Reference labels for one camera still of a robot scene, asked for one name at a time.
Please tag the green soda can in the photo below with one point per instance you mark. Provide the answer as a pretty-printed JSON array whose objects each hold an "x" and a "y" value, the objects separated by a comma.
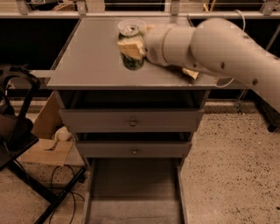
[{"x": 130, "y": 63}]

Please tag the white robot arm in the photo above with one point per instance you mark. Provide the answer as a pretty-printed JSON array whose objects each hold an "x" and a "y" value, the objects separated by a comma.
[{"x": 215, "y": 47}]

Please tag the grey drawer cabinet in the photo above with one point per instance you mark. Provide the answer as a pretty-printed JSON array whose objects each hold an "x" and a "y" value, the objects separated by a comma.
[{"x": 92, "y": 62}]

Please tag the grey top drawer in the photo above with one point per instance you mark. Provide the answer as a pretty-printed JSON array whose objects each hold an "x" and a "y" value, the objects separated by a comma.
[{"x": 131, "y": 111}]

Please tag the grey drawer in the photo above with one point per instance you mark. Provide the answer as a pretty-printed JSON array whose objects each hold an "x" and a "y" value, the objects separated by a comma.
[
  {"x": 131, "y": 111},
  {"x": 134, "y": 145},
  {"x": 135, "y": 191}
]

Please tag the grey middle drawer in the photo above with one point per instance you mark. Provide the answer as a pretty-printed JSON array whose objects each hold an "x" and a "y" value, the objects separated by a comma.
[{"x": 134, "y": 145}]

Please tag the grey bottom drawer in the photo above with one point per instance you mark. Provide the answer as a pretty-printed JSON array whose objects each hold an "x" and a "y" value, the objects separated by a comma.
[{"x": 135, "y": 191}]

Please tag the white ceramic bowl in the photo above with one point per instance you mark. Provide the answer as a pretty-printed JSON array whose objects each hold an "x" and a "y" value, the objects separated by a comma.
[{"x": 131, "y": 22}]

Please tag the brown chip bag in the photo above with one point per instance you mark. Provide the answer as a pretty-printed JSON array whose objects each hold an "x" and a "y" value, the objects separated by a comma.
[{"x": 185, "y": 71}]

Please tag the black stand with headset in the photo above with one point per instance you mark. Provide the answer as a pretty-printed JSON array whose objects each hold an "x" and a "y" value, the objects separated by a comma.
[{"x": 16, "y": 138}]

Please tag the cardboard box pieces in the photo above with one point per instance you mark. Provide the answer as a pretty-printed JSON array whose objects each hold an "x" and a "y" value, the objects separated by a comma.
[{"x": 47, "y": 150}]

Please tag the black cabinet at right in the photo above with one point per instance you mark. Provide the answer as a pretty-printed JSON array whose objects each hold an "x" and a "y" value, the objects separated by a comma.
[{"x": 270, "y": 114}]

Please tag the grey metal rail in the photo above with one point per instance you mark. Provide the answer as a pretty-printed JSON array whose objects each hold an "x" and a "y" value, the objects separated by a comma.
[{"x": 264, "y": 9}]

